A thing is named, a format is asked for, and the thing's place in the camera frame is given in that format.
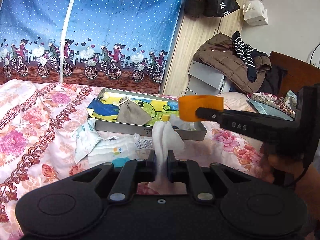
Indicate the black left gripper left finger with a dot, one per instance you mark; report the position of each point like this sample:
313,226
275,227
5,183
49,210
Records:
132,173

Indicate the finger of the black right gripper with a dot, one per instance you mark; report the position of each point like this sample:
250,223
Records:
250,124

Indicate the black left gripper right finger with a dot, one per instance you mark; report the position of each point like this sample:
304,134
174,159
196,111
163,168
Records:
189,173

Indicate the white towel with blue print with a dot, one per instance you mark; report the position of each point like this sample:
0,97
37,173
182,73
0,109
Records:
117,151

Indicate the white cloth with label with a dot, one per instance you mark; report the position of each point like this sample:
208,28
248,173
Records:
143,143

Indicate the white fluffy cloth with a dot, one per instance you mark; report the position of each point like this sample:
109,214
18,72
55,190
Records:
164,138

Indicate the pale green tissue pack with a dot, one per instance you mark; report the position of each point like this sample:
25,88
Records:
86,139

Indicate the grey drawstring pouch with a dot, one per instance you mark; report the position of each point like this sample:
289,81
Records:
131,113

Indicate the right hand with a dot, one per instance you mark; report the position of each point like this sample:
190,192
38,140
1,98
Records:
307,188

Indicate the teal striped pillow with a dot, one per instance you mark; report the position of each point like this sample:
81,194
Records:
262,108

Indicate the floral patterned pillow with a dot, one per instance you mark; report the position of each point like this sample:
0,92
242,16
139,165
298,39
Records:
286,104

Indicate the grey shallow tray box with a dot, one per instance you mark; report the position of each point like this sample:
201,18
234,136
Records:
186,130

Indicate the dark wooden headboard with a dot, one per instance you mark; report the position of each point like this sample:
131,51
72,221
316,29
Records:
298,73

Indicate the blue yellow cartoon cloth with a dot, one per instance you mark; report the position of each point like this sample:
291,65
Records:
160,110

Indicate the grey white drawer box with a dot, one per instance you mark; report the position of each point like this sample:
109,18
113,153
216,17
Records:
205,80

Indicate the striped black white garment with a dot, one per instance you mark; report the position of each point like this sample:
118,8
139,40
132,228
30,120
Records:
243,52

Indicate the brown puffer jacket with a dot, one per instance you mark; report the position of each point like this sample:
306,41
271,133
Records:
218,53

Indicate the pink floral bedsheet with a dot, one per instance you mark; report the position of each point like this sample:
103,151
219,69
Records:
37,143

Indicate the white paper gift bag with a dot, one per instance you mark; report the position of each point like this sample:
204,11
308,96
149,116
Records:
255,13

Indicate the wooden wardrobe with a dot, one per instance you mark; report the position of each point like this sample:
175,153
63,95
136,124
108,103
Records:
189,35

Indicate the blue bicycle print wardrobe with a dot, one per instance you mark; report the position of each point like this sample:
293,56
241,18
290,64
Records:
121,44

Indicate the black hanging bag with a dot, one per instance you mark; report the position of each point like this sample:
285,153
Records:
210,8

